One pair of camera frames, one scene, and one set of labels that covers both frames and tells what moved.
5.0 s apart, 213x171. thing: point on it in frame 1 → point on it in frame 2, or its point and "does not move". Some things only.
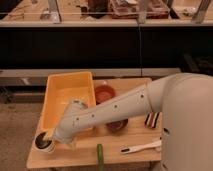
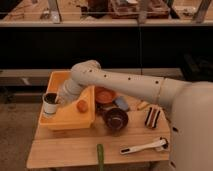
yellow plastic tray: x=60 y=90 does not move
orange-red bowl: x=104 y=93 does not move
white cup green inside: x=42 y=145 → x=50 y=102
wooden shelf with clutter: x=106 y=13 does not move
